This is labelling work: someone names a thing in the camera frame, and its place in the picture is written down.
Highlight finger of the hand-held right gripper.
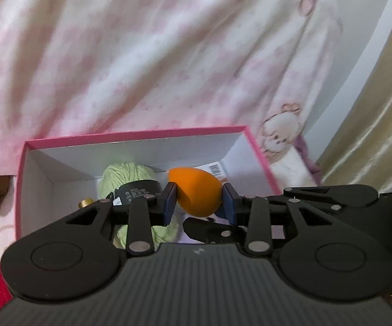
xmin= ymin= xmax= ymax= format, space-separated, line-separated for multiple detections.
xmin=282 ymin=184 xmax=380 ymax=212

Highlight beige satin curtain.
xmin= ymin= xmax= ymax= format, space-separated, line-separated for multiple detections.
xmin=316 ymin=0 xmax=392 ymax=192

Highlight pink bear print quilt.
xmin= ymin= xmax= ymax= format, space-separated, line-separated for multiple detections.
xmin=0 ymin=0 xmax=344 ymax=177

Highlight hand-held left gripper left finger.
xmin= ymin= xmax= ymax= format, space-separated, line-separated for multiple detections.
xmin=65 ymin=182 xmax=178 ymax=256

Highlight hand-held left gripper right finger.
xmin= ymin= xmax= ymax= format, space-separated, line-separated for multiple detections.
xmin=222 ymin=182 xmax=336 ymax=256

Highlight green yarn ball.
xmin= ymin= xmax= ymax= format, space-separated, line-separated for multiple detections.
xmin=97 ymin=163 xmax=179 ymax=250

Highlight orange makeup sponge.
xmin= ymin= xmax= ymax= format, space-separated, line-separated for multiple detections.
xmin=168 ymin=167 xmax=224 ymax=218

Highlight pink cardboard box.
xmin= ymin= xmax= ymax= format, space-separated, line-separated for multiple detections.
xmin=14 ymin=126 xmax=284 ymax=245

